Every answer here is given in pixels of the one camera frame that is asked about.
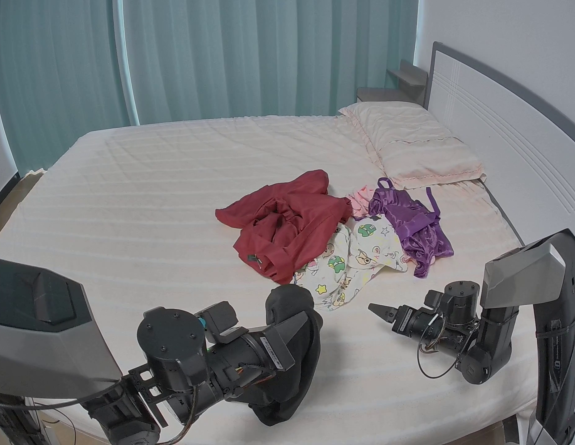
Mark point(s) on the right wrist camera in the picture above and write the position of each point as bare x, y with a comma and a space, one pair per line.
433, 298

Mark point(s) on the grey bedside table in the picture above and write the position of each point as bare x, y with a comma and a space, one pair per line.
389, 93

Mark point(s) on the black T-shirt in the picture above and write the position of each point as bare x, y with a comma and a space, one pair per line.
292, 355

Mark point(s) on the white printed garment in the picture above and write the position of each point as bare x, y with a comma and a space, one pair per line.
357, 262

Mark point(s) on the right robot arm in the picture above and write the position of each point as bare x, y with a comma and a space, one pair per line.
523, 276

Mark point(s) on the pale pink pillow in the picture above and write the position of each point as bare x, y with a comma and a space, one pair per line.
408, 146

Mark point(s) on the blue-green curtain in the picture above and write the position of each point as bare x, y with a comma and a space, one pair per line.
269, 40
56, 63

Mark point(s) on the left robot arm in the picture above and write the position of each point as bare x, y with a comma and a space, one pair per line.
60, 332

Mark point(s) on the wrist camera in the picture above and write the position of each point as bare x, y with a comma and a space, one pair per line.
218, 320
433, 298

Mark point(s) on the pink garment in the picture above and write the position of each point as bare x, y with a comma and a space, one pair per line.
359, 200

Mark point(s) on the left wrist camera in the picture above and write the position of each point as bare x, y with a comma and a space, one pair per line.
218, 320

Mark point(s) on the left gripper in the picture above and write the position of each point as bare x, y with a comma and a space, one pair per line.
257, 348

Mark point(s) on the dark red garment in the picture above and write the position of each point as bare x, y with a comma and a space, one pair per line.
287, 225

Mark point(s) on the purple satin garment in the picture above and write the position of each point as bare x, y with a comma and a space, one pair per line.
412, 225

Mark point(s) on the bed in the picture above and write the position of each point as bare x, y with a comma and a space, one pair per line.
153, 193

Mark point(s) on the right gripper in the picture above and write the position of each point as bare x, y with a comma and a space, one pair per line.
415, 322

